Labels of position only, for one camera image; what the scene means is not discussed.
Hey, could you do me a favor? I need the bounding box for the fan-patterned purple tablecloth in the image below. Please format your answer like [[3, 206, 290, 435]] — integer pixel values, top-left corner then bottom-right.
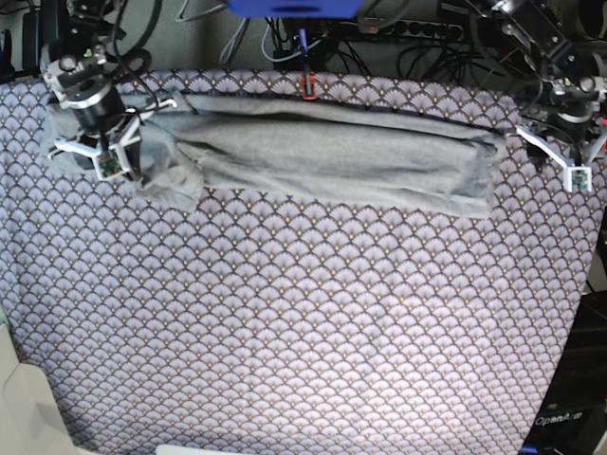
[[1, 81, 606, 454]]

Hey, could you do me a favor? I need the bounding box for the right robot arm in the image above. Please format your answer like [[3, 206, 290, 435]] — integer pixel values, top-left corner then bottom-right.
[[40, 1, 177, 181]]

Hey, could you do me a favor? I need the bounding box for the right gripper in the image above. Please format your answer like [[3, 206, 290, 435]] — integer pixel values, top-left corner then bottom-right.
[[47, 99, 177, 185]]

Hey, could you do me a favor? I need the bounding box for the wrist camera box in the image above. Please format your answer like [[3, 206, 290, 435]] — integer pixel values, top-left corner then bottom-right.
[[92, 152, 128, 181], [563, 166, 593, 192]]

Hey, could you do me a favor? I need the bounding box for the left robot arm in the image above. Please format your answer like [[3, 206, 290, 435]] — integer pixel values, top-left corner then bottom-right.
[[482, 1, 606, 177]]

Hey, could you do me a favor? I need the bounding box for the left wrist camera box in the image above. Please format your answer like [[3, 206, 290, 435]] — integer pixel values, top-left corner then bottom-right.
[[563, 166, 593, 192]]

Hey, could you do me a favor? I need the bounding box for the blue clamp handle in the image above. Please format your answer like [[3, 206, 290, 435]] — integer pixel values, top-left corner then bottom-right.
[[298, 27, 309, 62]]

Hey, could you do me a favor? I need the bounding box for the black power strip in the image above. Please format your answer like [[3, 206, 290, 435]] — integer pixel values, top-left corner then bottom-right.
[[371, 19, 465, 42]]

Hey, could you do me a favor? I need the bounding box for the red table clamp centre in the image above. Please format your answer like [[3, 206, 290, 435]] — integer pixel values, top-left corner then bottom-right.
[[301, 74, 316, 100]]

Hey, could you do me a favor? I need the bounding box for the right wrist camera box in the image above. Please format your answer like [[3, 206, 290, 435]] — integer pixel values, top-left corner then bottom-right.
[[92, 152, 128, 181]]

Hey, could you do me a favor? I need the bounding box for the black OpenArm box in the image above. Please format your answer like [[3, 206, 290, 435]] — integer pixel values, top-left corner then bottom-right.
[[525, 291, 606, 454]]

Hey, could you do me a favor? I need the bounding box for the grey T-shirt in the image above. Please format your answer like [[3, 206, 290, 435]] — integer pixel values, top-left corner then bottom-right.
[[41, 90, 506, 220]]

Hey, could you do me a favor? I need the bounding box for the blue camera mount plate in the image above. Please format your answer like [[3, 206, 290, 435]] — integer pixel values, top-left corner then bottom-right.
[[228, 0, 362, 19]]

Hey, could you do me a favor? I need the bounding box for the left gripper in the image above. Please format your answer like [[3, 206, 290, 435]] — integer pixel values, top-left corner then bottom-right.
[[516, 118, 606, 173]]

